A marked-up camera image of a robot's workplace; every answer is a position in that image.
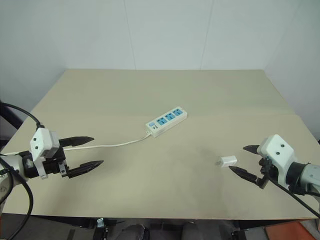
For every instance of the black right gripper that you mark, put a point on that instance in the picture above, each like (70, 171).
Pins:
(268, 170)

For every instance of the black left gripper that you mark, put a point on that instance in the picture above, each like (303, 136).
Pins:
(53, 163)

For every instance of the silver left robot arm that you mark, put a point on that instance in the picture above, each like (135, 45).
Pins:
(13, 165)

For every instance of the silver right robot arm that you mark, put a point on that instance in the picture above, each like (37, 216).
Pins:
(306, 176)

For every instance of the white plug adapter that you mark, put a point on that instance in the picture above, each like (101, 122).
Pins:
(228, 160)

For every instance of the white power strip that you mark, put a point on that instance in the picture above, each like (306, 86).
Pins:
(166, 122)

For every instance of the orange red object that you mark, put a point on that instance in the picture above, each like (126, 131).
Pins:
(295, 231)

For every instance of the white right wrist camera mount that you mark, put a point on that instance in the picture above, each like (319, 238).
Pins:
(277, 150)

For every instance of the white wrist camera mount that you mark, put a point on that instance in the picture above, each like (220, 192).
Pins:
(41, 140)
(277, 150)

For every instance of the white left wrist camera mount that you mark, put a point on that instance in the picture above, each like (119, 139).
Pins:
(41, 140)

